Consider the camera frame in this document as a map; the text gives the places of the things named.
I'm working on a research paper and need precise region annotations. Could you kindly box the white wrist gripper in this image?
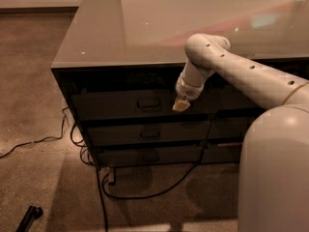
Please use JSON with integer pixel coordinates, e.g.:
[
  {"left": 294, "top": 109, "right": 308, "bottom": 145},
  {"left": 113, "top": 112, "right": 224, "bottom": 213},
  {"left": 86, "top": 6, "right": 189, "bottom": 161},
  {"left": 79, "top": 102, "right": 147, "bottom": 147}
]
[{"left": 173, "top": 76, "right": 204, "bottom": 112}]

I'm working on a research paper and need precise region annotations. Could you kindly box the dark drawer cabinet glossy top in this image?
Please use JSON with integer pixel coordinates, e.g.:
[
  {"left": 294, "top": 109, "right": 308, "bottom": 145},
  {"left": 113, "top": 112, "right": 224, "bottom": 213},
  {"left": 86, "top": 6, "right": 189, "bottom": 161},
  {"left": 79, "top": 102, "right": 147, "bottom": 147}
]
[{"left": 52, "top": 0, "right": 308, "bottom": 167}]

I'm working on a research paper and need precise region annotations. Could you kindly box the thin black floor cable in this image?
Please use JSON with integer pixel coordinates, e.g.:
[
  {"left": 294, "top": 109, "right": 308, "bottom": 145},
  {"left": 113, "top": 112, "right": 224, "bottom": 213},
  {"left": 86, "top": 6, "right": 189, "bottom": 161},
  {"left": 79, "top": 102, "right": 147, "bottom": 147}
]
[{"left": 0, "top": 105, "right": 71, "bottom": 160}]

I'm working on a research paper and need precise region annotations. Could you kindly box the looping black cable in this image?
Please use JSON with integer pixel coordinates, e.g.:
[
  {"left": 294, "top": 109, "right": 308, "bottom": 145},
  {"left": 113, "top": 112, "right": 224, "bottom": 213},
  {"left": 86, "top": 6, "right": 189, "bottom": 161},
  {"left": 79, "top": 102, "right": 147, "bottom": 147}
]
[{"left": 101, "top": 113, "right": 213, "bottom": 201}]

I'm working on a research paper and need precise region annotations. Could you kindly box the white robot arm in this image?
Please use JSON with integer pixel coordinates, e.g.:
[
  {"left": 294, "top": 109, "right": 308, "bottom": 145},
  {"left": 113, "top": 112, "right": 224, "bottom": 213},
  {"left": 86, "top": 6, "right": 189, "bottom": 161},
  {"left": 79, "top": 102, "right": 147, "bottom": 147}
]
[{"left": 173, "top": 34, "right": 309, "bottom": 232}]

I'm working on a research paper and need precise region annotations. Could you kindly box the black tool on floor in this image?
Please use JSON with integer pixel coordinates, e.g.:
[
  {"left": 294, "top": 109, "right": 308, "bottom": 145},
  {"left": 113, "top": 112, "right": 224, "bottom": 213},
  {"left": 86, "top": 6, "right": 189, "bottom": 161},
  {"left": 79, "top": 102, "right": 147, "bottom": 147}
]
[{"left": 15, "top": 206, "right": 43, "bottom": 232}]

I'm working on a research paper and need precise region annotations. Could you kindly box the thick black floor cable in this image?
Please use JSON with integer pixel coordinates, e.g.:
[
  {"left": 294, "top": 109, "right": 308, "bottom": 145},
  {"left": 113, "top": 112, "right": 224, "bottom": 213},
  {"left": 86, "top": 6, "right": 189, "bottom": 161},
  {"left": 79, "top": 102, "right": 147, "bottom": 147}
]
[{"left": 95, "top": 166, "right": 110, "bottom": 232}]

